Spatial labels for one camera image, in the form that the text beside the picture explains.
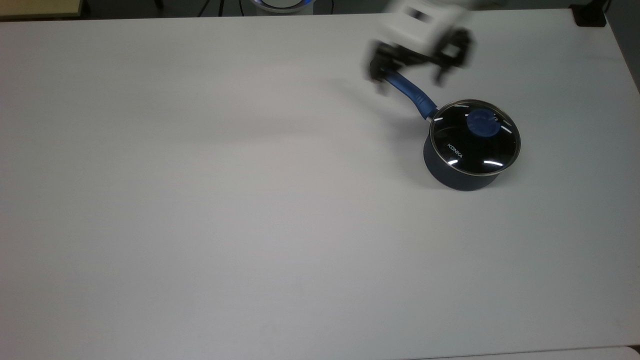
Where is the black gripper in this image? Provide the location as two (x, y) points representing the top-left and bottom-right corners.
(368, 31), (473, 95)

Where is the black corner mount block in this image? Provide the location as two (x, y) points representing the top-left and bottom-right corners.
(571, 1), (609, 28)

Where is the light wooden table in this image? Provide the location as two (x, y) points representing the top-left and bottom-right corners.
(0, 0), (84, 21)

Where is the glass lid with blue knob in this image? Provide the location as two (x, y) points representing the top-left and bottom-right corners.
(429, 99), (521, 177)

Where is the dark saucepan with blue handle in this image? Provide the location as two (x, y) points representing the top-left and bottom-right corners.
(385, 69), (522, 192)

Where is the white robot base blue ring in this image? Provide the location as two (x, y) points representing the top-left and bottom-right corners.
(240, 0), (321, 15)

